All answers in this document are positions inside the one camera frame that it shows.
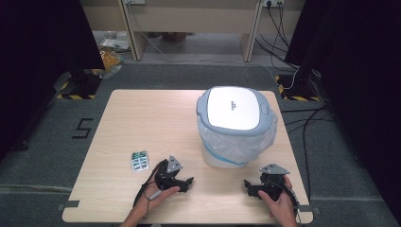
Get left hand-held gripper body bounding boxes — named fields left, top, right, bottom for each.
left=153, top=154, right=184, bottom=192

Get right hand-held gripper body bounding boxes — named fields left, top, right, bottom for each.
left=258, top=163, right=291, bottom=202

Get green pill blister pack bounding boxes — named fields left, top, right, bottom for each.
left=130, top=149, right=151, bottom=173

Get white bin with grey-blue lid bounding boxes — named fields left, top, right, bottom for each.
left=195, top=85, right=279, bottom=169

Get person's left hand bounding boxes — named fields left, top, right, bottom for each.
left=133, top=164, right=181, bottom=219

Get person's right hand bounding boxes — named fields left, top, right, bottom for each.
left=257, top=175, right=299, bottom=227

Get clear plastic bin liner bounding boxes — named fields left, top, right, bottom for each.
left=196, top=109, right=279, bottom=168

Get grey tape strip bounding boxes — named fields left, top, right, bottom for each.
left=57, top=200, right=81, bottom=212
left=297, top=204, right=322, bottom=216

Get black stand base striped tape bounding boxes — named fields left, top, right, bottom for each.
left=55, top=69, right=103, bottom=101
left=274, top=73, right=321, bottom=102

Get plastic bag with yellow contents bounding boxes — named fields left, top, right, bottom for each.
left=97, top=46, right=123, bottom=80

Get black curtain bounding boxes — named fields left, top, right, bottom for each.
left=0, top=0, right=106, bottom=160
left=284, top=0, right=401, bottom=218

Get clear packets on floor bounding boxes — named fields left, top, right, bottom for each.
left=99, top=29, right=131, bottom=54

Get beige wooden desk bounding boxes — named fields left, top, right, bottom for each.
left=117, top=0, right=265, bottom=63

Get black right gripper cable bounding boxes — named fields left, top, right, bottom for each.
left=283, top=184, right=303, bottom=225

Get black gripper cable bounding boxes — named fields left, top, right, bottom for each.
left=283, top=184, right=303, bottom=225
left=132, top=158, right=169, bottom=219

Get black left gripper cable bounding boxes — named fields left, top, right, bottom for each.
left=132, top=158, right=169, bottom=219

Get black floor cables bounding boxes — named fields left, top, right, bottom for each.
left=280, top=103, right=336, bottom=202

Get white floor cable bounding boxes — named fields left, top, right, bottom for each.
left=138, top=30, right=301, bottom=91

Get black cables from wall socket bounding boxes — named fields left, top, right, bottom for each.
left=254, top=2, right=300, bottom=71

